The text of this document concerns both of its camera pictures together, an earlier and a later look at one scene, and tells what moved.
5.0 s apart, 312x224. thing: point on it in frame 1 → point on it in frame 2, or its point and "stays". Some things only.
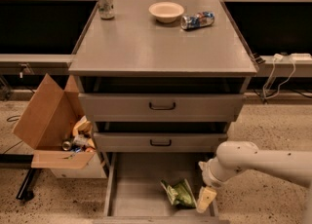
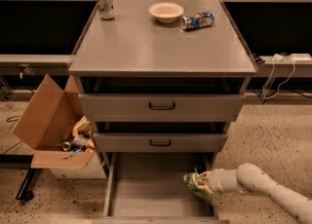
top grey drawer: [161, 107] stays
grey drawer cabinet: [162, 74] stays
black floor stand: [21, 162] stays
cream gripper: [208, 178] → [214, 180]
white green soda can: [105, 2] stays
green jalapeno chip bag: [181, 194] → [189, 180]
